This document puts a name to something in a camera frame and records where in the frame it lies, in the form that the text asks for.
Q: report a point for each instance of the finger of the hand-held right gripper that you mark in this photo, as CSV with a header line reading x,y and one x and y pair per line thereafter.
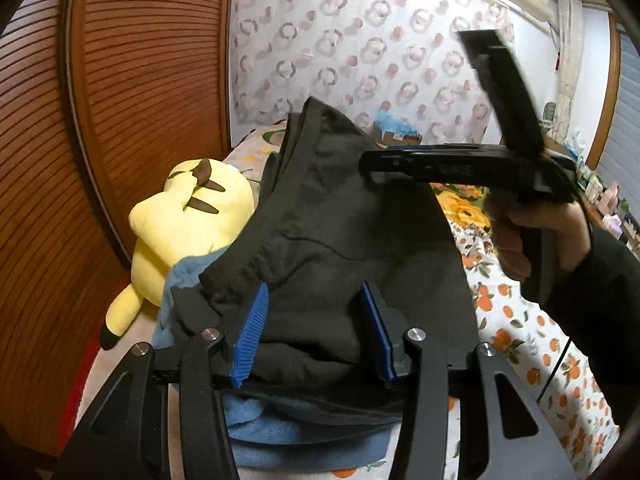
x,y
505,90
435,165

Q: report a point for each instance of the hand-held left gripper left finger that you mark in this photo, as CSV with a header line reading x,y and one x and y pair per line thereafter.
x,y
250,330

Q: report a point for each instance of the orange print bedsheet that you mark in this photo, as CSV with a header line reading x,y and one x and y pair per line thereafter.
x,y
510,320

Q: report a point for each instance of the tied cream curtain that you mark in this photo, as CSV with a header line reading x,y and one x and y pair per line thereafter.
x,y
567,60

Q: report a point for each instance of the blue denim pants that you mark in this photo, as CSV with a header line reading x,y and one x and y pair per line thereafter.
x,y
300,440

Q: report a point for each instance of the wooden slatted wardrobe door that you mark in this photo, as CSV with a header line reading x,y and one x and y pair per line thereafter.
x,y
125,85

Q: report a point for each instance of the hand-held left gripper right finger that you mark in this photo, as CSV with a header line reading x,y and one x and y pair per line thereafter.
x,y
377,330

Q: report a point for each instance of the black pants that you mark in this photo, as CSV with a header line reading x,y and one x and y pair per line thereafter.
x,y
325,240

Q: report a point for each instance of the person's right forearm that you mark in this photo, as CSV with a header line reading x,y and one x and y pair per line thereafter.
x,y
610,310

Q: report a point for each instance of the person's right hand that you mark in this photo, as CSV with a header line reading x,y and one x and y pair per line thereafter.
x,y
567,232

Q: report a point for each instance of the cardboard box with blue bags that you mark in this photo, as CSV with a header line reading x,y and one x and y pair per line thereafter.
x,y
395,135

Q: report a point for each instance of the yellow plush toy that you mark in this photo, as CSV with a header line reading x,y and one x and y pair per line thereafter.
x,y
165,230

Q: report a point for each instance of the grey window blind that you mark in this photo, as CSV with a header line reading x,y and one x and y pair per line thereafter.
x,y
627,135

